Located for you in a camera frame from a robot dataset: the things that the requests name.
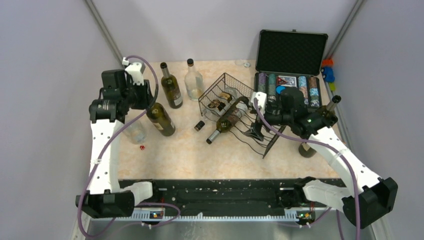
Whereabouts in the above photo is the clear round bottle left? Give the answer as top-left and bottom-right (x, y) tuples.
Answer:
(123, 120), (147, 145)

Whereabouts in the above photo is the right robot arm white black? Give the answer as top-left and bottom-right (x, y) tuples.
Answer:
(250, 87), (399, 229)

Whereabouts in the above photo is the square clear liquor bottle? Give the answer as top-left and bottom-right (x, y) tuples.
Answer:
(202, 87), (239, 122)

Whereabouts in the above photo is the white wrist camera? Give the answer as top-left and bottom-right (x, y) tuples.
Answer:
(250, 91), (267, 114)
(122, 57), (146, 86)

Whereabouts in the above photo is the blue orange toy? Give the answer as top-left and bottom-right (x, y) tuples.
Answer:
(320, 59), (336, 92)

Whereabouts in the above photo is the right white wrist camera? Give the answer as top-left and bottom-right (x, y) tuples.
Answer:
(250, 91), (267, 114)

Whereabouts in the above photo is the clear tall glass bottle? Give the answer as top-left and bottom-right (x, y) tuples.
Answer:
(184, 58), (205, 101)

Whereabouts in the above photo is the green wine bottle front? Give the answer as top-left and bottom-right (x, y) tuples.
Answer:
(206, 96), (250, 145)

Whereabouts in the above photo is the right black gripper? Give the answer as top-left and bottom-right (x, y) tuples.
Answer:
(244, 102), (293, 141)

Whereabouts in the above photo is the black poker chip case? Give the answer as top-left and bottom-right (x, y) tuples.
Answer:
(254, 29), (328, 110)

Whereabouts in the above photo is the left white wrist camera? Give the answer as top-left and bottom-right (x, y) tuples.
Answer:
(122, 57), (146, 86)

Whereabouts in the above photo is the green wine bottle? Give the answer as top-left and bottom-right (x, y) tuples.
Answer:
(316, 95), (342, 128)
(206, 96), (250, 145)
(160, 62), (183, 109)
(146, 102), (176, 137)

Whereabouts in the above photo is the black wire wine rack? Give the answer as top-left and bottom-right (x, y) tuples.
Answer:
(198, 73), (279, 158)

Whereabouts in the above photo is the dark bottle right front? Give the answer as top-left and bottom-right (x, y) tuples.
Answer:
(298, 142), (317, 158)

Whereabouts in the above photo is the small clear glass lid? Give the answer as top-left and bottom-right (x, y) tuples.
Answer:
(234, 59), (251, 68)

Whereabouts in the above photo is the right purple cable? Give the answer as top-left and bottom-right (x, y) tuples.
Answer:
(253, 98), (362, 240)

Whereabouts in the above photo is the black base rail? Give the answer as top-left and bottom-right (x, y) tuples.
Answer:
(147, 178), (324, 217)

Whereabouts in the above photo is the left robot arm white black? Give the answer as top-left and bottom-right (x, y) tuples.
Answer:
(75, 69), (161, 219)

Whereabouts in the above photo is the green wine bottle back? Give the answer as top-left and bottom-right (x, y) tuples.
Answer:
(160, 62), (183, 109)

